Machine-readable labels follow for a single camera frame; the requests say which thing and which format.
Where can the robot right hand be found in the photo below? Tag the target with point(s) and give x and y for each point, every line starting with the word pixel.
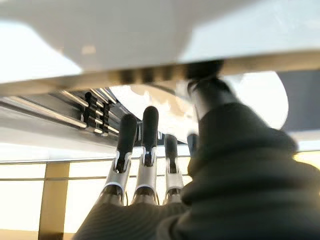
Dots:
pixel 237 187

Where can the cream ceramic plate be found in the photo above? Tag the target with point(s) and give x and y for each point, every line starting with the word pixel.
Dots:
pixel 260 100

